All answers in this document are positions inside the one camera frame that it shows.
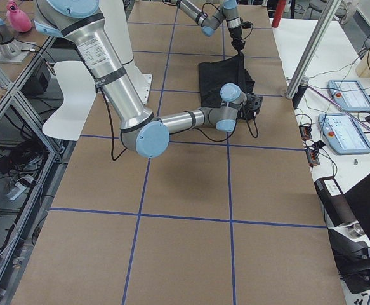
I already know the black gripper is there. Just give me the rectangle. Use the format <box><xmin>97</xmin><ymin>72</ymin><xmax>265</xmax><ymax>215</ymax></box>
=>
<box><xmin>229</xmin><ymin>21</ymin><xmax>253</xmax><ymax>57</ymax></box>
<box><xmin>241</xmin><ymin>93</ymin><xmax>263</xmax><ymax>118</ymax></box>

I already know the black graphic t-shirt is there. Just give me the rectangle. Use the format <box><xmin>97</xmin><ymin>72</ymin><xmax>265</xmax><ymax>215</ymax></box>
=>
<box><xmin>197</xmin><ymin>54</ymin><xmax>258</xmax><ymax>121</ymax></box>

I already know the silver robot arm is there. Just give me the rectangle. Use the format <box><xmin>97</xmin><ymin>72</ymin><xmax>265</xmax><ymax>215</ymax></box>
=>
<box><xmin>163</xmin><ymin>0</ymin><xmax>254</xmax><ymax>55</ymax></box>
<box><xmin>34</xmin><ymin>1</ymin><xmax>262</xmax><ymax>158</ymax></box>

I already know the third robot base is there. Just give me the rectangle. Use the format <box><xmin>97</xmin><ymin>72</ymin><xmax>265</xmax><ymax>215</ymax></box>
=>
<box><xmin>0</xmin><ymin>18</ymin><xmax>27</xmax><ymax>64</ymax></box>

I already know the red bottle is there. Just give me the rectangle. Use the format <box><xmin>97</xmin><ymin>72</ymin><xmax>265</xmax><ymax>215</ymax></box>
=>
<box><xmin>271</xmin><ymin>0</ymin><xmax>287</xmax><ymax>28</ymax></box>

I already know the black water bottle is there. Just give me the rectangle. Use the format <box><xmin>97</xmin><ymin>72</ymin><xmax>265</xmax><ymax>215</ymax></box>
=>
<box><xmin>292</xmin><ymin>76</ymin><xmax>309</xmax><ymax>110</ymax></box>

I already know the lower teach pendant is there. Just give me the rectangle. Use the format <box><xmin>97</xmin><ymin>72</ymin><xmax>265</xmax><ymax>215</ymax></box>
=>
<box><xmin>318</xmin><ymin>113</ymin><xmax>370</xmax><ymax>155</ymax></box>

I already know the teach pendant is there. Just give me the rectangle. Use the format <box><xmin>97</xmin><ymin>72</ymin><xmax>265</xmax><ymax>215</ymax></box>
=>
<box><xmin>327</xmin><ymin>80</ymin><xmax>370</xmax><ymax>112</ymax></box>
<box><xmin>318</xmin><ymin>113</ymin><xmax>370</xmax><ymax>155</ymax></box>

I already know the upper teach pendant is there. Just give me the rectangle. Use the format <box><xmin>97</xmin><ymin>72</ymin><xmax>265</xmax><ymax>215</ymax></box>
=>
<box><xmin>327</xmin><ymin>80</ymin><xmax>370</xmax><ymax>112</ymax></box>

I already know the black label printer box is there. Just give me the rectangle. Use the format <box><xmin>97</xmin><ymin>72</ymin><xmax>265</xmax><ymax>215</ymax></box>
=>
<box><xmin>314</xmin><ymin>176</ymin><xmax>357</xmax><ymax>226</ymax></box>

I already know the white plastic chair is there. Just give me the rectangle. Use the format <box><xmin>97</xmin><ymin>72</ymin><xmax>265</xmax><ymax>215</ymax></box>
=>
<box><xmin>42</xmin><ymin>61</ymin><xmax>96</xmax><ymax>141</ymax></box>

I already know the pink plush toy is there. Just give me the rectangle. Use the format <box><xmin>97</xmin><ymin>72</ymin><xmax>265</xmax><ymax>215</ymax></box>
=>
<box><xmin>6</xmin><ymin>1</ymin><xmax>32</xmax><ymax>33</ymax></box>

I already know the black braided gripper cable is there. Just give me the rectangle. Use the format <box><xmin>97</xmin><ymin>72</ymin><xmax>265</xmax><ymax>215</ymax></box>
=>
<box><xmin>107</xmin><ymin>95</ymin><xmax>259</xmax><ymax>161</ymax></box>

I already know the aluminium frame post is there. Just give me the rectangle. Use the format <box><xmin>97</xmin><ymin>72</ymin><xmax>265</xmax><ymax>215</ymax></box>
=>
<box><xmin>286</xmin><ymin>0</ymin><xmax>341</xmax><ymax>99</ymax></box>

